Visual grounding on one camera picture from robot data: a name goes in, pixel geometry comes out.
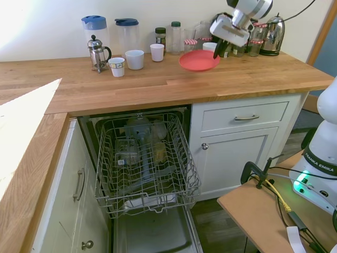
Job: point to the stainless dishwasher door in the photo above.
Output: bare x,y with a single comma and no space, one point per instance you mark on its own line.
150,232

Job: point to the clear drinking glass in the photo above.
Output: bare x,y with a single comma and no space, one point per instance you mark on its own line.
189,33

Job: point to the clear jar green lid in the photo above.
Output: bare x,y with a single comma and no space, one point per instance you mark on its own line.
176,39

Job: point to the white ceramic ramekin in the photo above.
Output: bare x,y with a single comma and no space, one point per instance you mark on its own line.
209,47

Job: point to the round metal cabinet knob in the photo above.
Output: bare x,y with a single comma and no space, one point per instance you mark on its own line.
87,244
204,146

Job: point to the stainless steel kettle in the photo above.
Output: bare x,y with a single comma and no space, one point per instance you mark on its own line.
273,34

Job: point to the patterned paper cup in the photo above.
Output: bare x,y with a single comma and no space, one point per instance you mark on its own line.
117,67

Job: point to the pink plastic plate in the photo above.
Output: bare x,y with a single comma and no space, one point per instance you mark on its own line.
197,60

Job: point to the clear pitcher flat blue lid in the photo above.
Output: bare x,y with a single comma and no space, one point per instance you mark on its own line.
127,37

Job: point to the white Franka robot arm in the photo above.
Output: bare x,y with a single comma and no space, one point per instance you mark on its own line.
322,137

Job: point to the white paper strip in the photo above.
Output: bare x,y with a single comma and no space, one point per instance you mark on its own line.
296,239

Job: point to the white drawer front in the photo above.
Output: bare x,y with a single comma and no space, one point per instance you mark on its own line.
71,158
245,110

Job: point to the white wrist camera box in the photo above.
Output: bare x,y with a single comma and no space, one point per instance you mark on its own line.
223,19

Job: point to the glass French press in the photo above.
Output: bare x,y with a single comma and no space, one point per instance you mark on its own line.
98,55

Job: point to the white ribbed cup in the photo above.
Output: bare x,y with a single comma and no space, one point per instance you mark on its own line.
157,52

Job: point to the white cabinet door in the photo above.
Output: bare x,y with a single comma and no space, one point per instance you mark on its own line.
65,232
237,163

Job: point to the black screw clamp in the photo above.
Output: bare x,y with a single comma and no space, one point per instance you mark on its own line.
248,168

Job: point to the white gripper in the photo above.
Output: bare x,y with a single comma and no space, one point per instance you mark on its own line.
231,34

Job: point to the coffee jar black lid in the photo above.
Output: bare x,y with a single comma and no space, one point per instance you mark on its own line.
160,35

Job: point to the glass jar red gingham lid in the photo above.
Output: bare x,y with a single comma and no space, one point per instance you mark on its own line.
204,39
259,31
255,48
190,45

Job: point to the wooden robot mounting board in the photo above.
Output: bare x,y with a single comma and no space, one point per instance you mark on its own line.
252,210

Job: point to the clear glass food container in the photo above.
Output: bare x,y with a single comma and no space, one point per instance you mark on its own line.
126,153

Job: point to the clear pitcher tall blue lid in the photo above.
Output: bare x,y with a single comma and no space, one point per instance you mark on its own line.
94,29

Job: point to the white ceramic mug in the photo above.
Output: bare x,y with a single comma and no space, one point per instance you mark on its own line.
134,60

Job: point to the wooden door frame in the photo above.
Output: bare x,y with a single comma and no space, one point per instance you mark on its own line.
319,34

